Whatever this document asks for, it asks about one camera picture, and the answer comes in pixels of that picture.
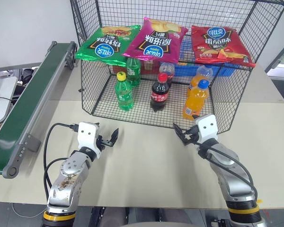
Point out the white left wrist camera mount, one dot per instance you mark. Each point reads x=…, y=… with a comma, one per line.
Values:
x=86, y=134

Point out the red potato chip bag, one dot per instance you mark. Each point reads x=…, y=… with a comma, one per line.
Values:
x=217, y=45

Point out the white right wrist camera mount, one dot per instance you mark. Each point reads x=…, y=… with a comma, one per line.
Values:
x=207, y=127

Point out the white side desk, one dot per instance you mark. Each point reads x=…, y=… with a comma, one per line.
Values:
x=0, y=99

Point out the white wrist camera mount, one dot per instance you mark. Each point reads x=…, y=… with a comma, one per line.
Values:
x=207, y=127
x=86, y=134

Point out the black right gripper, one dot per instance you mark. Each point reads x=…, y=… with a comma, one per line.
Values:
x=192, y=135

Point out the cola bottle clear top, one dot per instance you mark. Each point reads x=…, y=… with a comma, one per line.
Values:
x=167, y=69

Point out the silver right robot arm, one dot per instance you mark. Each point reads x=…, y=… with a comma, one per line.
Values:
x=234, y=179

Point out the green soda bottle yellow cap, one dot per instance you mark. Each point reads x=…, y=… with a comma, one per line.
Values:
x=124, y=94

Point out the magenta potato chip bag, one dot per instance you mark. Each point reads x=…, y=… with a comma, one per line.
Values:
x=153, y=40

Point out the blue plastic crate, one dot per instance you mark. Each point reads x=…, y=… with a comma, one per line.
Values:
x=198, y=69

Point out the orange soda bottle blue cap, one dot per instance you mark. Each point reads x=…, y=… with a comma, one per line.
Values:
x=195, y=101
x=198, y=78

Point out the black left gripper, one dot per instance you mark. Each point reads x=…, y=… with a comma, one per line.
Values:
x=101, y=140

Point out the cola bottle red cap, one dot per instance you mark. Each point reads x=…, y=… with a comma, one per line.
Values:
x=159, y=94

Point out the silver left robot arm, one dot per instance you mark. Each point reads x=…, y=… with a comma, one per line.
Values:
x=66, y=179

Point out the green potato chip bag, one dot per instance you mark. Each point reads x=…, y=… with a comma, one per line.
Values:
x=104, y=47

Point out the green conveyor belt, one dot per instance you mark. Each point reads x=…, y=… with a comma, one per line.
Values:
x=21, y=106

